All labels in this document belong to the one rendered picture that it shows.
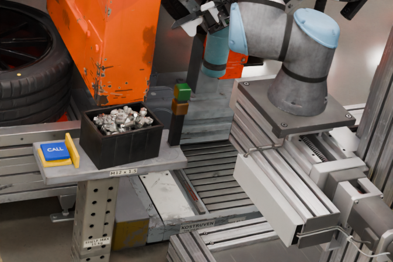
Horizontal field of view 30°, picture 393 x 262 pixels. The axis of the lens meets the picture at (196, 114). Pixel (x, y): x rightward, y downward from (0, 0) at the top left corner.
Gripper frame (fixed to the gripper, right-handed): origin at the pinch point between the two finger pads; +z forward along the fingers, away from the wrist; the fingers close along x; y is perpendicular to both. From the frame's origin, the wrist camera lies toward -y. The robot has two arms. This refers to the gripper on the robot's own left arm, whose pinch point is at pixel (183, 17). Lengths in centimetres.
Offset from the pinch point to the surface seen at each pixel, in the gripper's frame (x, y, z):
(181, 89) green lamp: 14.5, 17.6, 0.7
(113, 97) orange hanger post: 35.5, 10.8, 9.8
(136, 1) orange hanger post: 12.6, -10.5, 2.7
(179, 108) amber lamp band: 18.7, 22.3, 1.5
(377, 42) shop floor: 116, 47, -216
